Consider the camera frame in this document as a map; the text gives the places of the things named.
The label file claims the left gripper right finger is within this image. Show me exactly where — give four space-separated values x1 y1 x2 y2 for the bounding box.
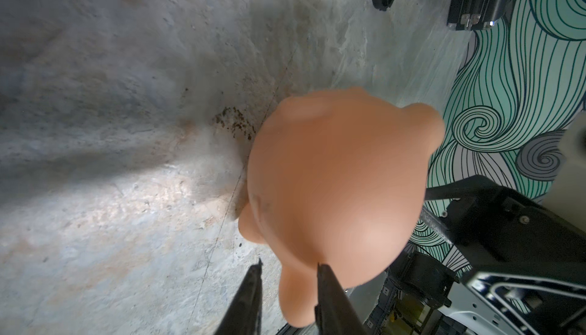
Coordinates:
314 263 367 335

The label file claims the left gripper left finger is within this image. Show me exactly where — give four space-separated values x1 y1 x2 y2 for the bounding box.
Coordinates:
215 260 262 335

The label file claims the peach piggy bank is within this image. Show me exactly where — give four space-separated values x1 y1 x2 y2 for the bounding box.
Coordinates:
238 88 445 327

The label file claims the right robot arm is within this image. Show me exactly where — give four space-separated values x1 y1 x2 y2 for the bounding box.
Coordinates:
365 114 585 334

